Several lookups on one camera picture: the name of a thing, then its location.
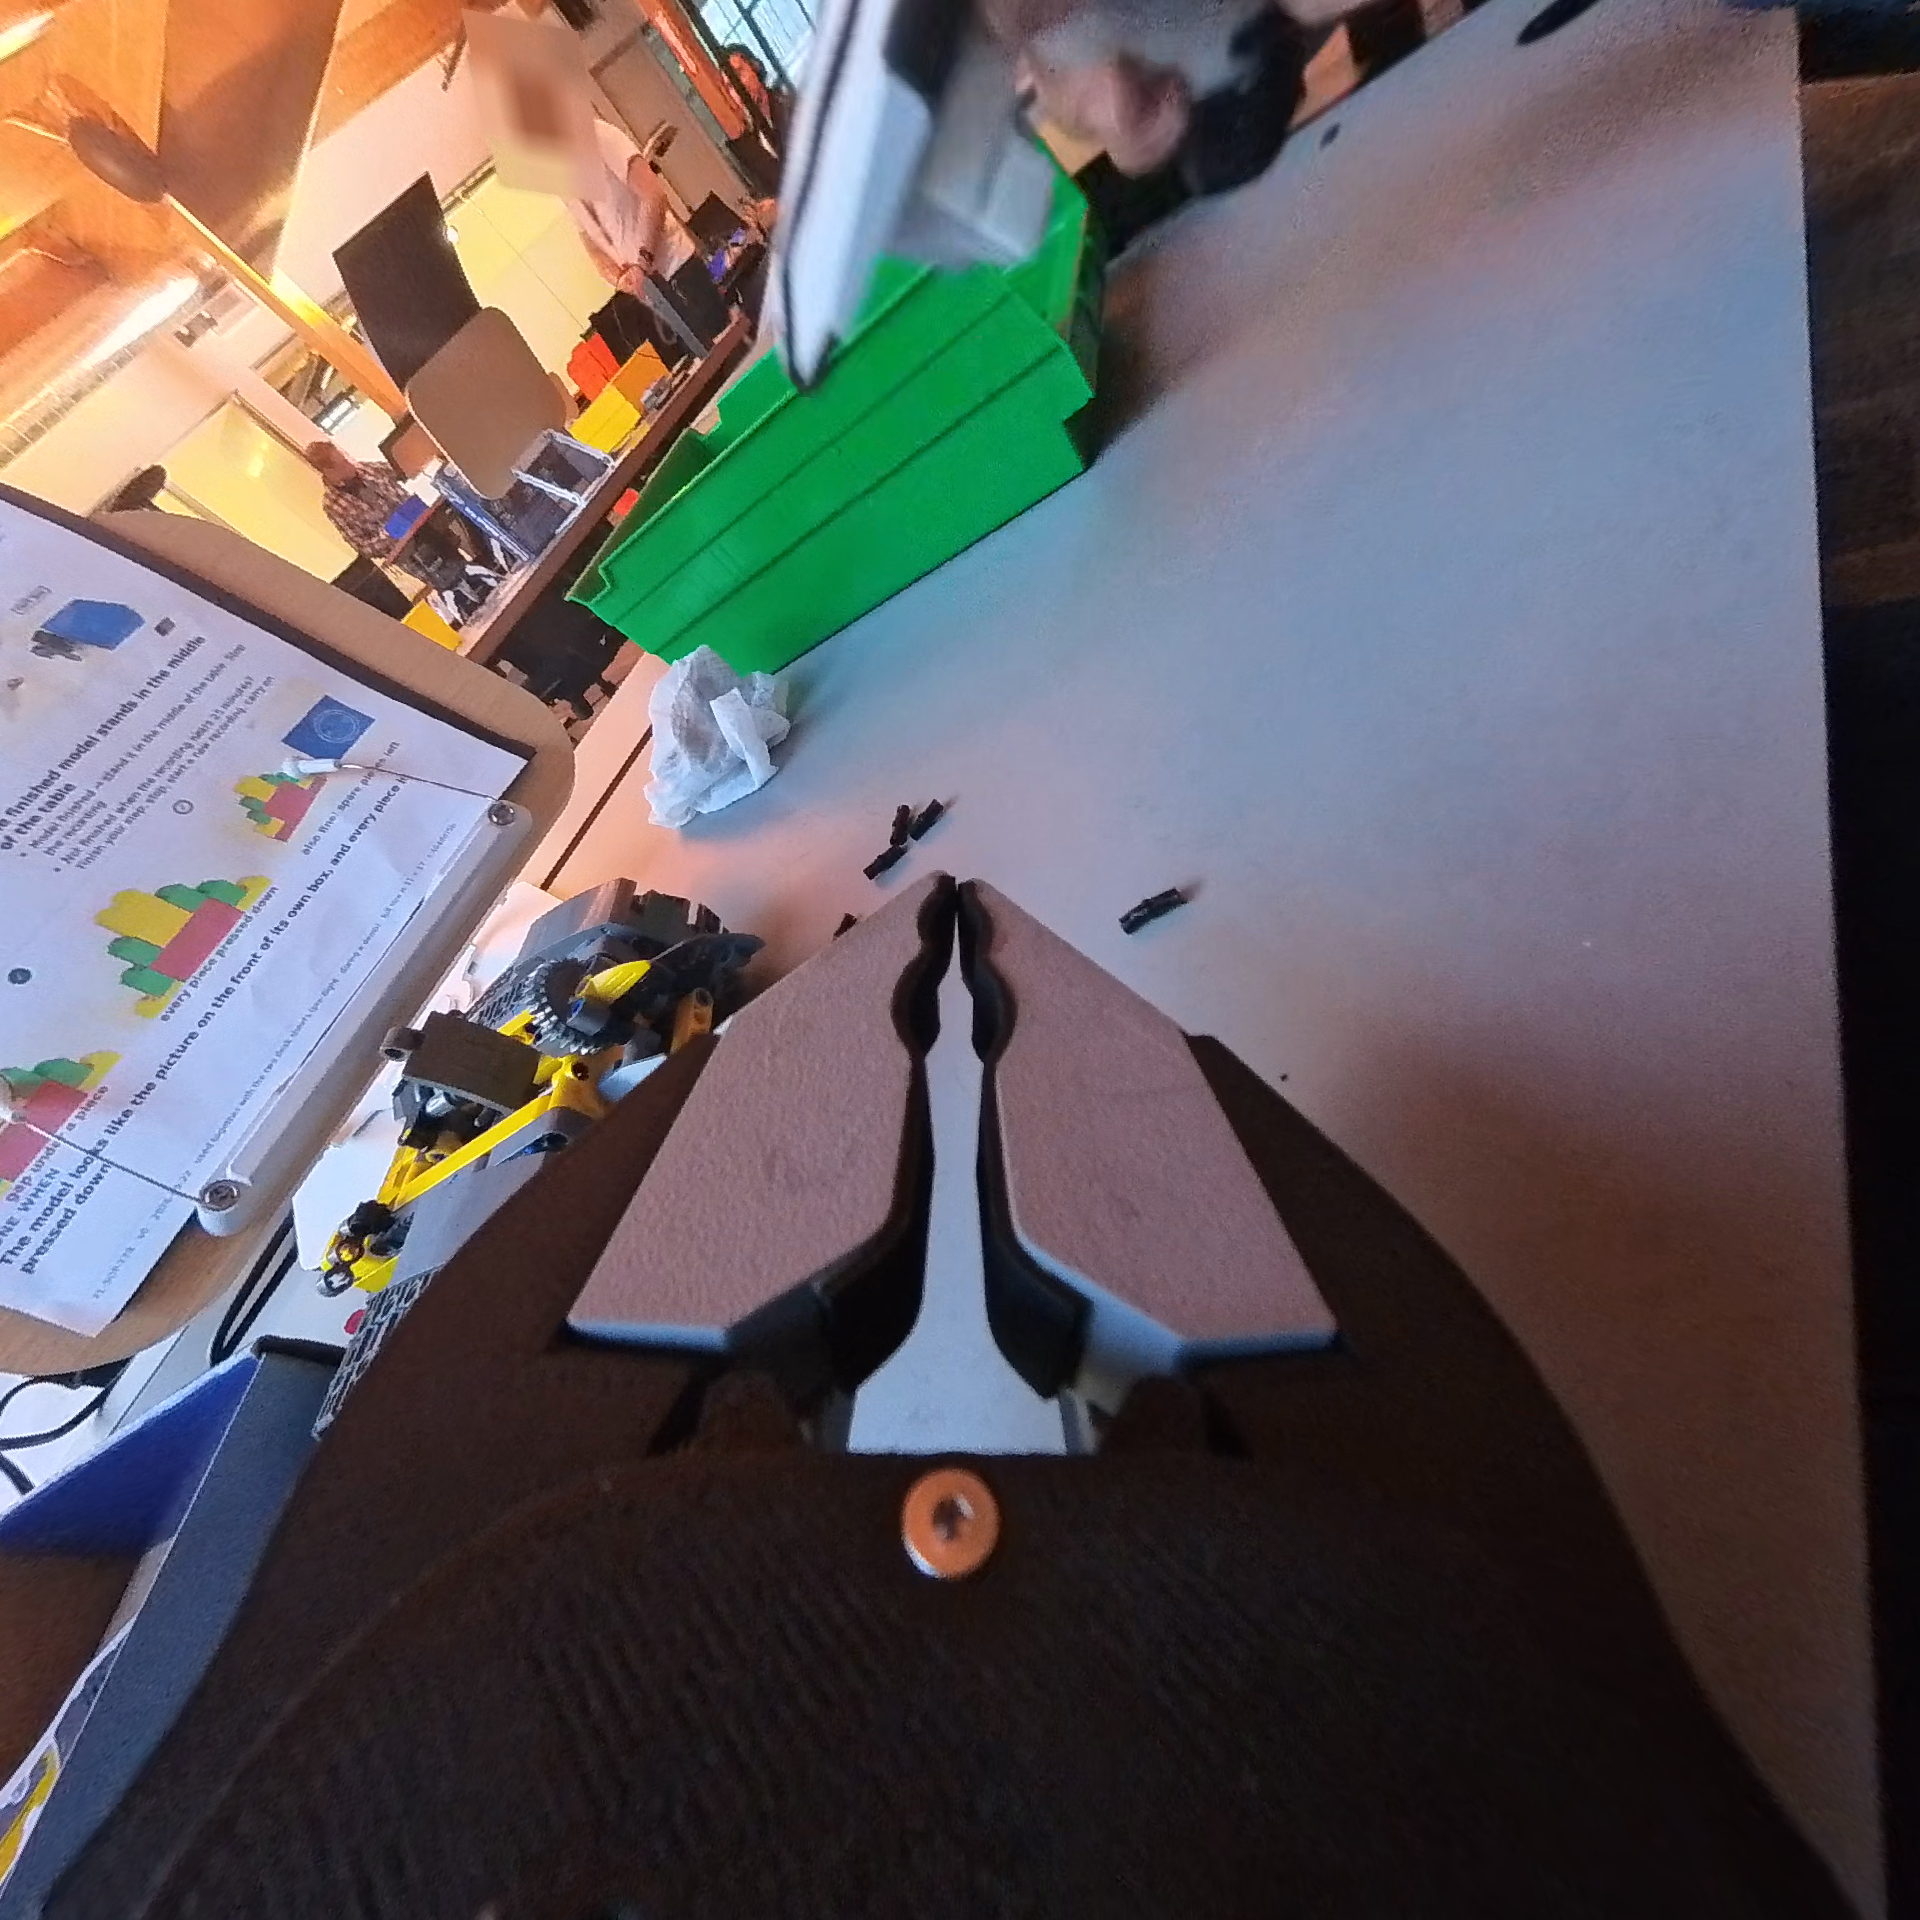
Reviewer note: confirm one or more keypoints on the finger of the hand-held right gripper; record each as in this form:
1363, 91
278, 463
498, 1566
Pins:
1001, 174
870, 166

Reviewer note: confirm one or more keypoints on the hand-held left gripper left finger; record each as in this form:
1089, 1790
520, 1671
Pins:
781, 1171

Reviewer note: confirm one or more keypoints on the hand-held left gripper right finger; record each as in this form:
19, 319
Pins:
1157, 1171

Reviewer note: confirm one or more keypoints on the yellow grey toy bulldozer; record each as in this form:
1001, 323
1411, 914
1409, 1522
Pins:
526, 1081

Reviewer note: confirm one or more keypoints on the green plastic bin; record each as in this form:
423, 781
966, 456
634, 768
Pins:
841, 480

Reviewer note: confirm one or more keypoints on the grey desk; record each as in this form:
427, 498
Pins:
1441, 691

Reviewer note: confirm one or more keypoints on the person's right hand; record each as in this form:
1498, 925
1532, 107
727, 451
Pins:
1157, 61

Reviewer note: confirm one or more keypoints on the yellow storage bin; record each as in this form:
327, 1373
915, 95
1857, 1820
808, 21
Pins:
616, 397

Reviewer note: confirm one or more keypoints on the scattered black toy pins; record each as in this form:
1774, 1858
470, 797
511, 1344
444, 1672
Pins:
904, 839

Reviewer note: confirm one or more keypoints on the crumpled white tissue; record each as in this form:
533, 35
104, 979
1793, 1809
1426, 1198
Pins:
715, 737

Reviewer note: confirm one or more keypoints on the instruction sheet board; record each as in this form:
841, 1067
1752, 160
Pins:
210, 931

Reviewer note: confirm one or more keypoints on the navy box base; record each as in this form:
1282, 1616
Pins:
180, 1590

